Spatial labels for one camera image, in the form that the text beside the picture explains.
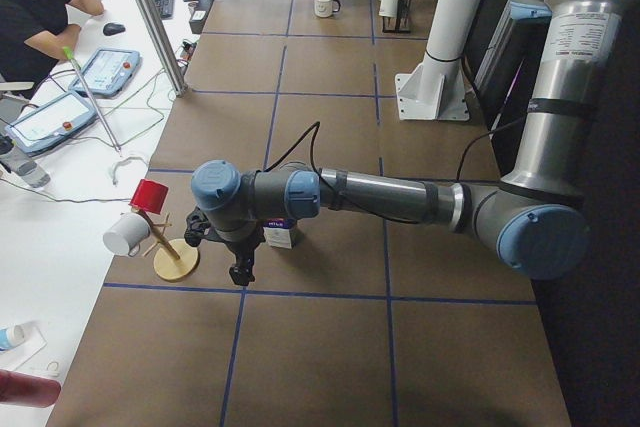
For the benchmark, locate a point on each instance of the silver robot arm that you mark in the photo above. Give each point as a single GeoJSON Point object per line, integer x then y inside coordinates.
{"type": "Point", "coordinates": [531, 219]}

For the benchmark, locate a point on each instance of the blue white milk carton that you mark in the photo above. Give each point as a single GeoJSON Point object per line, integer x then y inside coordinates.
{"type": "Point", "coordinates": [280, 232]}

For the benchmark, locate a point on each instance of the wooden mug tree stand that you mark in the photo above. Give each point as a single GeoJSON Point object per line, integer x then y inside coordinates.
{"type": "Point", "coordinates": [173, 260]}

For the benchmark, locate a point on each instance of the white mug on tree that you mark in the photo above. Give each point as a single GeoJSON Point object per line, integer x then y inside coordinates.
{"type": "Point", "coordinates": [124, 237]}

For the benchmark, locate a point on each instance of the white ribbed HOME mug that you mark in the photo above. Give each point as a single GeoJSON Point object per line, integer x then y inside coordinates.
{"type": "Point", "coordinates": [388, 8]}

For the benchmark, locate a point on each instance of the white tube roll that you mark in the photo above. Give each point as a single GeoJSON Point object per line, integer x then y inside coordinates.
{"type": "Point", "coordinates": [11, 337]}

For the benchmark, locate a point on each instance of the aluminium frame post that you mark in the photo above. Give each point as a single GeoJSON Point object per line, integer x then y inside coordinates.
{"type": "Point", "coordinates": [160, 41]}

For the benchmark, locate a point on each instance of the lower blue teach pendant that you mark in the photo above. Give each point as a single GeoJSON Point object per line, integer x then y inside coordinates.
{"type": "Point", "coordinates": [52, 123]}

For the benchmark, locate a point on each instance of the black computer mouse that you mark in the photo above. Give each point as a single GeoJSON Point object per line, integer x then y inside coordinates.
{"type": "Point", "coordinates": [112, 28]}

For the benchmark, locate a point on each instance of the upper blue teach pendant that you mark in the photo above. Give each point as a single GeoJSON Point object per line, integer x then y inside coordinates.
{"type": "Point", "coordinates": [108, 70]}

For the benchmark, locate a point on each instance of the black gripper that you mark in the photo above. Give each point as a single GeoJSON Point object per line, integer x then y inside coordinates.
{"type": "Point", "coordinates": [241, 249]}

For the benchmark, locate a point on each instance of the white smiley face mug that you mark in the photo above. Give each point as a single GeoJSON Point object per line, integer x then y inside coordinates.
{"type": "Point", "coordinates": [326, 8]}

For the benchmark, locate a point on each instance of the blue teach pendant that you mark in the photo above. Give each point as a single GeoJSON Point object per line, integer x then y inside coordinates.
{"type": "Point", "coordinates": [52, 123]}
{"type": "Point", "coordinates": [108, 70]}

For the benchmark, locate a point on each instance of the person in black shirt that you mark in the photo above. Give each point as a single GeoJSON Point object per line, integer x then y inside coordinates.
{"type": "Point", "coordinates": [34, 34]}

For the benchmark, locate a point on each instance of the red mug on tree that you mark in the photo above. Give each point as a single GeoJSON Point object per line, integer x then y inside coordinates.
{"type": "Point", "coordinates": [149, 196]}

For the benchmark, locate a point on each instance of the black wire mug rack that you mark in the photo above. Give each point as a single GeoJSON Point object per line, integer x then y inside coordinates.
{"type": "Point", "coordinates": [402, 23]}

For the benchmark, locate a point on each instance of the white pedestal post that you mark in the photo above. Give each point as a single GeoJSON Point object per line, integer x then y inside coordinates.
{"type": "Point", "coordinates": [434, 90]}

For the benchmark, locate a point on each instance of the metal rod green tip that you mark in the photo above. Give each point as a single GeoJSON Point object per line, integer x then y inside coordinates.
{"type": "Point", "coordinates": [77, 69]}

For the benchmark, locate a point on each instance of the red cylinder bottle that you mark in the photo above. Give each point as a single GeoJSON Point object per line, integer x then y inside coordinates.
{"type": "Point", "coordinates": [27, 390]}

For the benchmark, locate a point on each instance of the black camera mount wrist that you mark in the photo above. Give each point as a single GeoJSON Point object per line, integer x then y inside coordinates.
{"type": "Point", "coordinates": [199, 228]}

